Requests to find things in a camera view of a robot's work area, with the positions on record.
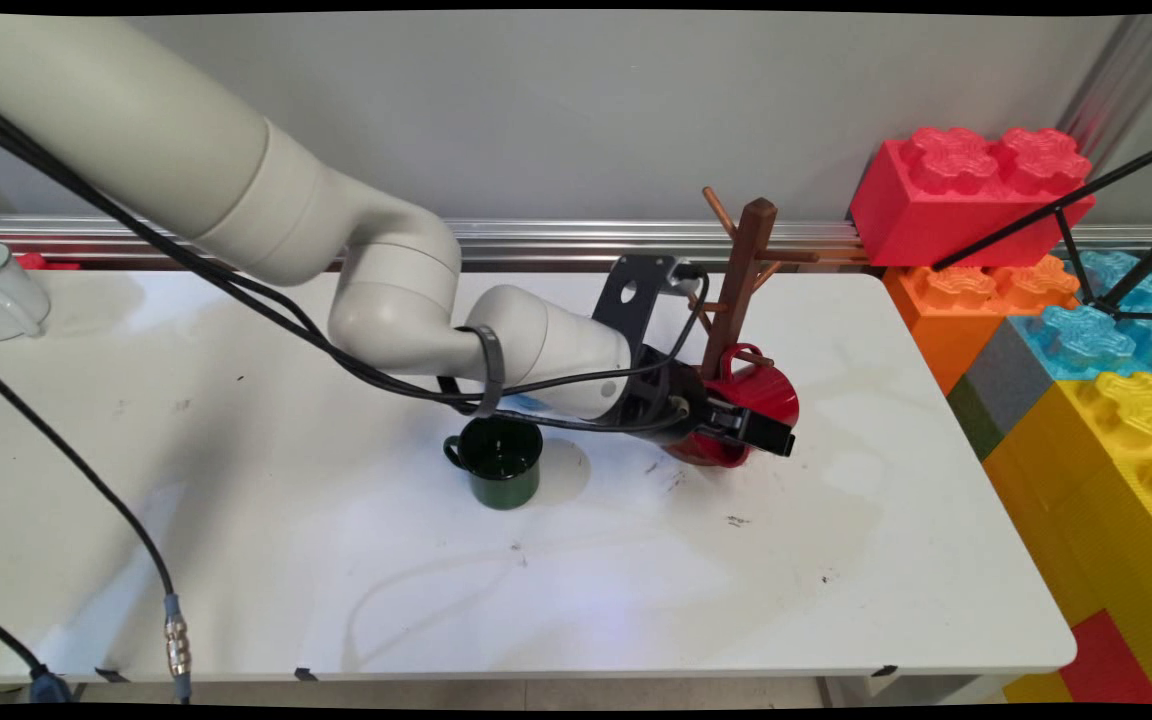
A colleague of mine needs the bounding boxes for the giant dark green toy brick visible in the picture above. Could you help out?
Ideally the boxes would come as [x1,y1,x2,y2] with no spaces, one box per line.
[946,375,1005,463]

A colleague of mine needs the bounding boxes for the black tripod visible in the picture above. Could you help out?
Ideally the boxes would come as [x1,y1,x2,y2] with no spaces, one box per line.
[931,135,1152,327]

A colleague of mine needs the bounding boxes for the giant grey toy brick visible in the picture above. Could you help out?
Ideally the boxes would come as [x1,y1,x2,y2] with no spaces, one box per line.
[964,320,1056,437]

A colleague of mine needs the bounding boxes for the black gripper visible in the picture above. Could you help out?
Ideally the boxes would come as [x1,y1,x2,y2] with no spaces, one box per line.
[603,344,797,459]

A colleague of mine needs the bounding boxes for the giant yellow toy brick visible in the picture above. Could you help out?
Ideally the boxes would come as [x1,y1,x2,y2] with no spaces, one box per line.
[981,372,1152,706]

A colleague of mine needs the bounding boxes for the aluminium rail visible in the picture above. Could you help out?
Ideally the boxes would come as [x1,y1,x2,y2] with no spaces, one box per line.
[0,212,1152,274]

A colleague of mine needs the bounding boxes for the giant red toy brick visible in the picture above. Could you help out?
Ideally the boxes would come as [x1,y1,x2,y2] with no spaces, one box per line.
[849,127,1097,272]

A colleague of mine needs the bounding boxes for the black cable with black plug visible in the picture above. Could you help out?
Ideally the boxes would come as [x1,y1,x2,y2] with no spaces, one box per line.
[0,92,710,704]

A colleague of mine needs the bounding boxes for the giant orange toy brick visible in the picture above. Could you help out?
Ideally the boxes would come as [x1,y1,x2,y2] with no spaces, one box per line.
[883,257,1081,397]

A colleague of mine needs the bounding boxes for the black cable with metal connector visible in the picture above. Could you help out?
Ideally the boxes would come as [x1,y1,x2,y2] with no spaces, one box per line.
[0,100,689,703]

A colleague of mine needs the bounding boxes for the red enamel mug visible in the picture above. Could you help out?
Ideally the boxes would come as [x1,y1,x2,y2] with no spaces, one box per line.
[664,343,801,469]

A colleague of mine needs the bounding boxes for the dark green enamel mug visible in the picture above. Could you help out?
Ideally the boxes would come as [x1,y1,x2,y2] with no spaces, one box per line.
[443,415,545,512]

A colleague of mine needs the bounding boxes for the aluminium post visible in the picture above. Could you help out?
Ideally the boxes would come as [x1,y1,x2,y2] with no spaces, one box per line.
[1056,15,1152,169]

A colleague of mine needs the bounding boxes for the white mug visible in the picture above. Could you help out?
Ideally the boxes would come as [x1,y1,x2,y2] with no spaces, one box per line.
[0,240,53,344]

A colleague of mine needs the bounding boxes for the flat red toy block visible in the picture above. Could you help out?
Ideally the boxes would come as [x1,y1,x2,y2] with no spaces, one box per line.
[1058,610,1152,706]

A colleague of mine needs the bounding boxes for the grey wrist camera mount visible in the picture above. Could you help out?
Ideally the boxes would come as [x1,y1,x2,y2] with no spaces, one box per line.
[593,253,703,351]

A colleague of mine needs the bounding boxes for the giant blue toy brick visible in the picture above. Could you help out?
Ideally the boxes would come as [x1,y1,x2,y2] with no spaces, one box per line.
[1008,252,1152,384]

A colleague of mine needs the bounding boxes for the brown wooden mug tree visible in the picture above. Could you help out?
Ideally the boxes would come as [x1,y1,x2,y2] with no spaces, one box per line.
[684,187,823,383]

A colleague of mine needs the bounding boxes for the grey velcro cable strap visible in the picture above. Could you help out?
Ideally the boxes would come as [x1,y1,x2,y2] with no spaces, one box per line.
[454,324,508,420]

